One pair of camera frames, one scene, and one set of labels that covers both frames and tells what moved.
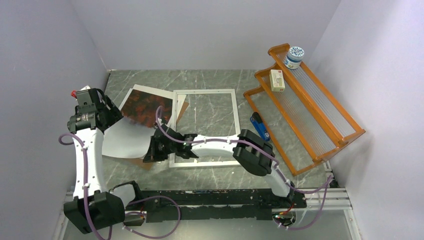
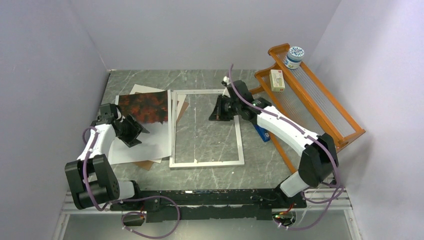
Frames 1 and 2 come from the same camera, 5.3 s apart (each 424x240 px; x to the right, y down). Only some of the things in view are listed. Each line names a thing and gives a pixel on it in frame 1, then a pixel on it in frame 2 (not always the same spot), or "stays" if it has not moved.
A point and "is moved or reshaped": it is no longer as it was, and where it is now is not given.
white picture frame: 193,162 stays
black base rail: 166,206 stays
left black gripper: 114,115 to 134,124
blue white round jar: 294,57 stays
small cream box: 277,80 stays
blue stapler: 258,121 stays
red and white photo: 140,104 is moved or reshaped
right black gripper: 152,155 to 217,114
